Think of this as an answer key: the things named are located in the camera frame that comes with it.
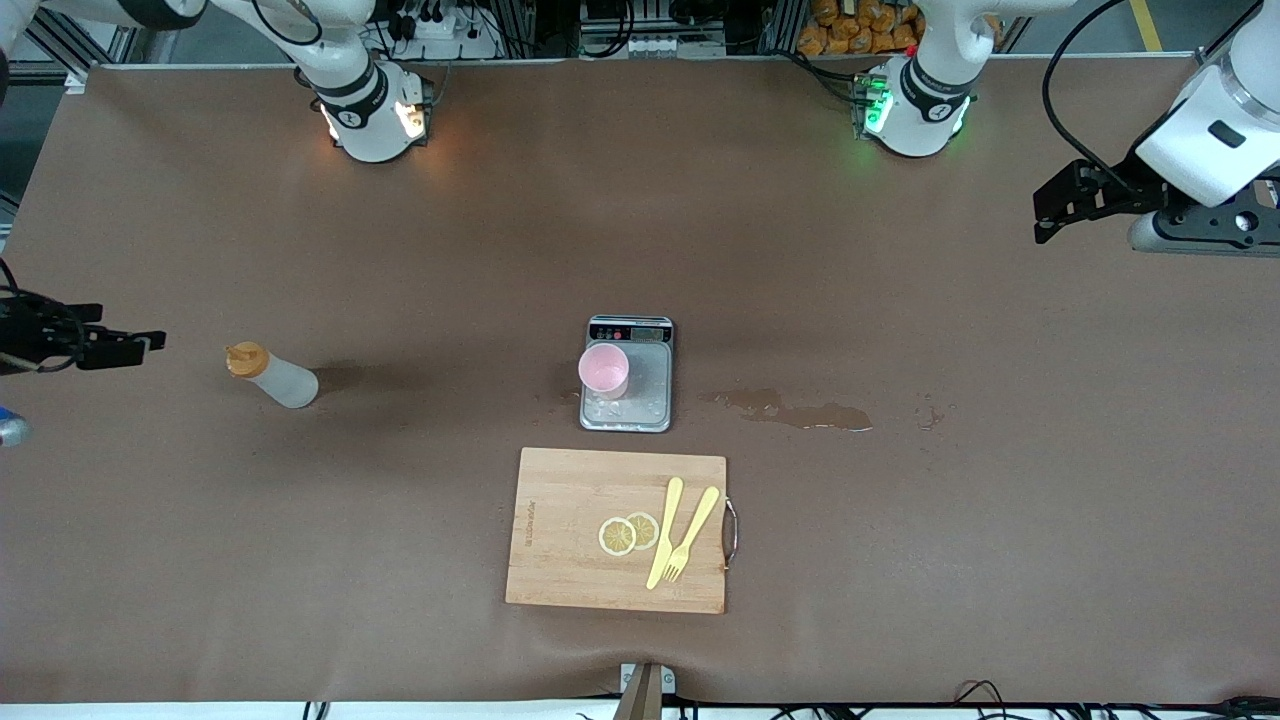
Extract orange-capped clear sauce bottle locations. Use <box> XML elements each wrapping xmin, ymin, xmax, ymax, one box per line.
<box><xmin>225</xmin><ymin>341</ymin><xmax>320</xmax><ymax>410</ymax></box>

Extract pink plastic cup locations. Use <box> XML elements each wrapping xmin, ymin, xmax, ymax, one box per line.
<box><xmin>578</xmin><ymin>343</ymin><xmax>631</xmax><ymax>402</ymax></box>

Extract orange snack bags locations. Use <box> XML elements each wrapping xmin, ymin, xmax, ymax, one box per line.
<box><xmin>797</xmin><ymin>0</ymin><xmax>926</xmax><ymax>56</ymax></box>

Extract brown table cover mat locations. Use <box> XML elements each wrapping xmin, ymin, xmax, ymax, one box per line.
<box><xmin>0</xmin><ymin>55</ymin><xmax>1280</xmax><ymax>706</ymax></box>

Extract white connector block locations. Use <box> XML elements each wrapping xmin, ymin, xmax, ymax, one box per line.
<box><xmin>628</xmin><ymin>35</ymin><xmax>727</xmax><ymax>59</ymax></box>

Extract white power strip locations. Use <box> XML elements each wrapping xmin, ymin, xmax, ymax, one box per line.
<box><xmin>395</xmin><ymin>0</ymin><xmax>501</xmax><ymax>61</ymax></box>

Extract silver digital kitchen scale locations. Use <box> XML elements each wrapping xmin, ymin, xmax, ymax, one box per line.
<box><xmin>579</xmin><ymin>315</ymin><xmax>675</xmax><ymax>434</ymax></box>

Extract wooden cutting board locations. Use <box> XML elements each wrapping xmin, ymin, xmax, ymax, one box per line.
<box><xmin>505</xmin><ymin>447</ymin><xmax>739</xmax><ymax>615</ymax></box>

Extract yellow plastic fork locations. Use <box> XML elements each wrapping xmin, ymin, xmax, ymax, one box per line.
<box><xmin>662</xmin><ymin>486</ymin><xmax>721</xmax><ymax>583</ymax></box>

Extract yellow plastic knife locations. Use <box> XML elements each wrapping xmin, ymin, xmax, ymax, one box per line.
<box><xmin>645</xmin><ymin>477</ymin><xmax>685</xmax><ymax>591</ymax></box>

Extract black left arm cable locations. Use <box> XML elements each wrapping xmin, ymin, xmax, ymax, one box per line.
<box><xmin>1042</xmin><ymin>0</ymin><xmax>1141</xmax><ymax>183</ymax></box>

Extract black floor cable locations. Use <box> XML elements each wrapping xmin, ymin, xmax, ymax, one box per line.
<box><xmin>955</xmin><ymin>680</ymin><xmax>1280</xmax><ymax>719</ymax></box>

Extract table edge mounting bracket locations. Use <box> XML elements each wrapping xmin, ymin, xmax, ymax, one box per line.
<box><xmin>615</xmin><ymin>662</ymin><xmax>677</xmax><ymax>720</ymax></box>

